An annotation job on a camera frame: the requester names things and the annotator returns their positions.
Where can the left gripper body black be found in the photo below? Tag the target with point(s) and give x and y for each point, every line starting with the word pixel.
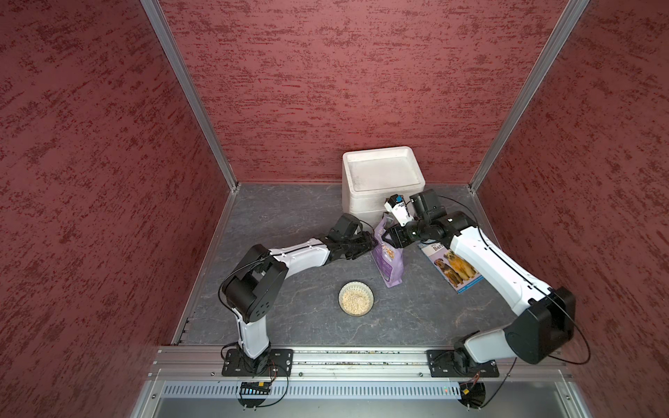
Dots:
pixel 356 245

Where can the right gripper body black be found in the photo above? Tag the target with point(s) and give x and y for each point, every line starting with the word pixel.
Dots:
pixel 407 234

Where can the purple oats bag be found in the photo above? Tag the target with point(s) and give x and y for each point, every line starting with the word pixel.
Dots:
pixel 388 259

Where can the white patterned breakfast bowl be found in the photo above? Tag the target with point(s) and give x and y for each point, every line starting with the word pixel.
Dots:
pixel 356 299

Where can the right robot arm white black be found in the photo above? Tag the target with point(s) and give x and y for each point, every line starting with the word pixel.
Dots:
pixel 545 317

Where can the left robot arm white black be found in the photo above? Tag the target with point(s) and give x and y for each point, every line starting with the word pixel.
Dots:
pixel 251 289

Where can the dog picture book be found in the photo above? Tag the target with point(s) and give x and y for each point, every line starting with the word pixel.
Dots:
pixel 460 274

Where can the white foam box stack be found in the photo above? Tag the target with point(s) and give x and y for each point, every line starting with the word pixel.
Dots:
pixel 371 176

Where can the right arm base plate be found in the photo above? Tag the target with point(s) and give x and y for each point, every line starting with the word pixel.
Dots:
pixel 441 363

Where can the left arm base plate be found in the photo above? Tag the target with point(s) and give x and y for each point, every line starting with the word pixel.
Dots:
pixel 274 362

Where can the left corner aluminium post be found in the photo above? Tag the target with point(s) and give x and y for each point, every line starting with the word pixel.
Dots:
pixel 158 21

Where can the corner aluminium post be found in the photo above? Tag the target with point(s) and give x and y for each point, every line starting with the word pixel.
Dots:
pixel 158 21
pixel 565 25

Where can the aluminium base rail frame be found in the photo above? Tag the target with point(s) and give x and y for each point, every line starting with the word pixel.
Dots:
pixel 349 382

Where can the right corner aluminium post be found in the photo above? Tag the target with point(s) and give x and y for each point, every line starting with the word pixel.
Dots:
pixel 565 25

